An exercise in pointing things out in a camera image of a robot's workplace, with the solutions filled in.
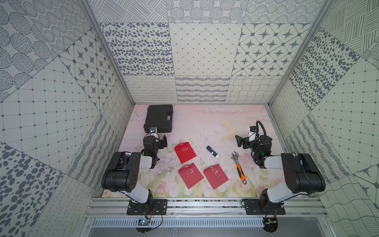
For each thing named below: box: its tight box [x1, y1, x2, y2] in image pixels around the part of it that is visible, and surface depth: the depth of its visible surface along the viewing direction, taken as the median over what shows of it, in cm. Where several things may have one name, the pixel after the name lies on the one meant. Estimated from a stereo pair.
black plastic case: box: [143, 104, 174, 133], surface depth 109 cm
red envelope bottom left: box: [178, 162, 205, 190], surface depth 87 cm
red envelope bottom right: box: [194, 163, 229, 191], surface depth 86 cm
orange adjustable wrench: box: [230, 151, 247, 185], surface depth 88 cm
